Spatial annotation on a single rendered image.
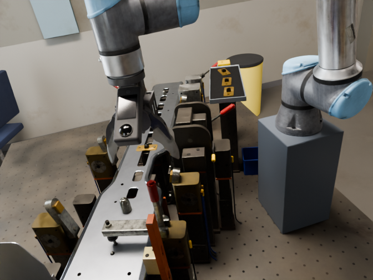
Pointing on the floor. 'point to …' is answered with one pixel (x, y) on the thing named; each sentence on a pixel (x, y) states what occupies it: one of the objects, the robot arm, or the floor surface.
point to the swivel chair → (7, 112)
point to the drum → (250, 78)
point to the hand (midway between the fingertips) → (144, 163)
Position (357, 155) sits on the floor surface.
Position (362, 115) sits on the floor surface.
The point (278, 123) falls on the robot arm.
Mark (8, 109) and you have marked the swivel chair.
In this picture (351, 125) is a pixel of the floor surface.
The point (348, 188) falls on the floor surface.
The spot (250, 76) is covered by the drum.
